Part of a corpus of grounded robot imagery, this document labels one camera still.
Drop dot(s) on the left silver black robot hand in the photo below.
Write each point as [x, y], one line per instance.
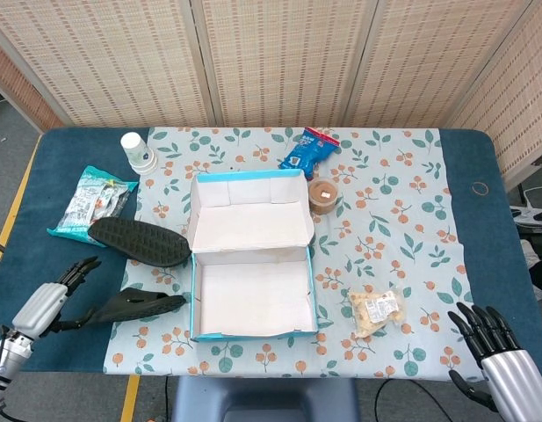
[40, 307]

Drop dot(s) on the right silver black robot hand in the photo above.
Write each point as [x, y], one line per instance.
[512, 378]

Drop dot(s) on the black slipper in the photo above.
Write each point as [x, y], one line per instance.
[139, 305]
[139, 242]

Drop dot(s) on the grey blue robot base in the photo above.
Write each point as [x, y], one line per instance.
[288, 395]

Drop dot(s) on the open blue shoe box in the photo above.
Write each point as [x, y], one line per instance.
[253, 299]

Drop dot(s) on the dark blue table cover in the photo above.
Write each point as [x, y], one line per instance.
[55, 272]

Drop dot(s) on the teal snack package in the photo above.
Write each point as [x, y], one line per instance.
[86, 202]

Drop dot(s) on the clear bag of pale snacks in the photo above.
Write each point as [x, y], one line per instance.
[373, 312]

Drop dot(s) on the white chair base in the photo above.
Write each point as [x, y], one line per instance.
[532, 214]

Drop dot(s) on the floral paper cup stack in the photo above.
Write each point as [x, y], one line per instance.
[134, 151]

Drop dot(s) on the floral light blue tablecloth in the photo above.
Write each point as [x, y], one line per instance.
[406, 220]

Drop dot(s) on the tan rubber band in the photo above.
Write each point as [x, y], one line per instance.
[472, 188]

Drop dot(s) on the clear tub with brown snack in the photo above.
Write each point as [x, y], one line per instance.
[323, 195]

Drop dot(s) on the blue snack bag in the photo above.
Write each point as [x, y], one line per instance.
[305, 154]

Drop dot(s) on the woven bamboo folding screen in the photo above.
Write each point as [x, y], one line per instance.
[275, 57]

